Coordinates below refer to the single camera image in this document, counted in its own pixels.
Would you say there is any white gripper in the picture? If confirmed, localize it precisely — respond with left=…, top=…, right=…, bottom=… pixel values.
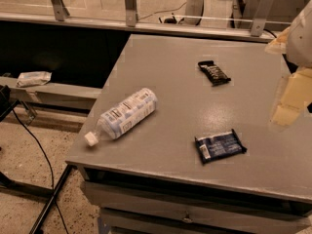
left=265, top=0, right=312, bottom=126

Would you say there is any blue rxbar wrapper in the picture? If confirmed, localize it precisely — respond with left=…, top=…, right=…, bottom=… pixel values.
left=195, top=129, right=247, bottom=164

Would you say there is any blue plastic bottle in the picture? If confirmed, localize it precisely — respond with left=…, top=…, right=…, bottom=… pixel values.
left=85, top=88, right=158, bottom=146

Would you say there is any black snack bar wrapper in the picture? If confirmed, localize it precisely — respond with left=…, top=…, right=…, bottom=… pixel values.
left=198, top=60, right=231, bottom=87

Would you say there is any grey table drawer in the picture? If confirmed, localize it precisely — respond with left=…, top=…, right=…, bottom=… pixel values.
left=82, top=181, right=311, bottom=234

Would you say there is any white wipes packet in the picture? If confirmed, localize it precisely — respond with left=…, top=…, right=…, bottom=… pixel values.
left=17, top=71, right=52, bottom=88

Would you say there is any metal fence post right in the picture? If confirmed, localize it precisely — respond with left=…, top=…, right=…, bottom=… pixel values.
left=251, top=0, right=274, bottom=37

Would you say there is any metal fence post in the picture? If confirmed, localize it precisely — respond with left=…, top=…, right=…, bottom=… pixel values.
left=251, top=0, right=274, bottom=37
left=125, top=0, right=137, bottom=27
left=51, top=0, right=69, bottom=21

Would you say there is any metal fence post middle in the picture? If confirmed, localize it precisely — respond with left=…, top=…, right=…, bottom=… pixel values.
left=125, top=0, right=137, bottom=27

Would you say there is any metal fence post left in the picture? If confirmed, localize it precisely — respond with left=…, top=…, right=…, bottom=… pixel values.
left=51, top=0, right=69, bottom=21

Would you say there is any black floor cable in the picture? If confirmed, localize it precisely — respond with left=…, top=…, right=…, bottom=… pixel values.
left=11, top=107, right=70, bottom=234

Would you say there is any black stand frame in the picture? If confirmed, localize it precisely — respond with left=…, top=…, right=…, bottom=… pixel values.
left=0, top=165, right=73, bottom=234

